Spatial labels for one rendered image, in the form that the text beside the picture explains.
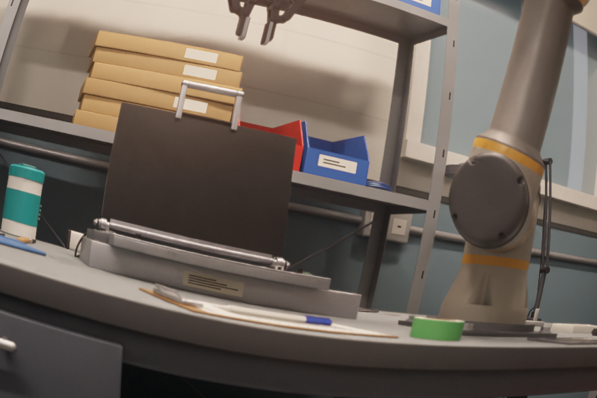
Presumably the white pen blue cap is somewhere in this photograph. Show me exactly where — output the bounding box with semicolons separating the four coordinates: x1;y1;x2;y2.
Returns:
232;308;333;327

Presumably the silver lid handle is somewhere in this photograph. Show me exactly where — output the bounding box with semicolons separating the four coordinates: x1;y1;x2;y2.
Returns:
174;80;245;132

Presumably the white wall socket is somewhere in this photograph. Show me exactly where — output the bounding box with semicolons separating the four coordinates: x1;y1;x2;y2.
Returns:
386;212;414;244

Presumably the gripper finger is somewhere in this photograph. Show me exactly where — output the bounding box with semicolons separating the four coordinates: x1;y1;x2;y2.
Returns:
226;0;258;41
260;0;309;46

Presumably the grey laptop base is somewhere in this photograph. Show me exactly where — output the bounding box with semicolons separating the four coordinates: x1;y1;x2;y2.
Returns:
78;225;363;320

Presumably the blue flat tool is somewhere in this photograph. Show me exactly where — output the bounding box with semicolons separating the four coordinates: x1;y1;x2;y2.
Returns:
0;235;48;257

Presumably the red storage bin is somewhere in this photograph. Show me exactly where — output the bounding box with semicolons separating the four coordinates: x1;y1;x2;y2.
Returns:
238;119;307;173

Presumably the brown clipboard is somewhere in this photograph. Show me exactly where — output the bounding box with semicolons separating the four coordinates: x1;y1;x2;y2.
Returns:
139;286;400;340

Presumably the grey metal shelf unit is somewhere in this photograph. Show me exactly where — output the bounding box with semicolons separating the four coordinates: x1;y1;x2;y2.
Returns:
0;0;462;315

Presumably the teal and white canister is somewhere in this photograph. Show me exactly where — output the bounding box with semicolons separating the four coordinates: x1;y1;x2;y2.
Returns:
1;162;46;243

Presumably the thin black cable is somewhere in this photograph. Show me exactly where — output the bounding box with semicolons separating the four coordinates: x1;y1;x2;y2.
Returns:
285;220;375;272

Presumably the flat cardboard box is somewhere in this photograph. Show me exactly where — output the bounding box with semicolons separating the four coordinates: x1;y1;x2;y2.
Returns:
72;109;120;133
77;94;234;124
87;61;244;92
77;76;245;108
88;46;244;89
89;30;245;73

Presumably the dark laptop lid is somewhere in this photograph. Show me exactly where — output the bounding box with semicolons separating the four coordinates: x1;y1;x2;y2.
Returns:
101;102;299;259

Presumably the dark blue drawer cabinet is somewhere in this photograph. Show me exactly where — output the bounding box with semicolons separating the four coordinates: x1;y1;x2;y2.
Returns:
0;308;124;398

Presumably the green tape roll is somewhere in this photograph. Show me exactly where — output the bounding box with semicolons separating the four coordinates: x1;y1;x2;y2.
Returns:
410;315;467;342

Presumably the white paper sheet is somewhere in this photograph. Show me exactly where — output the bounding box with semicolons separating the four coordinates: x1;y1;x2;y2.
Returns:
152;283;370;336

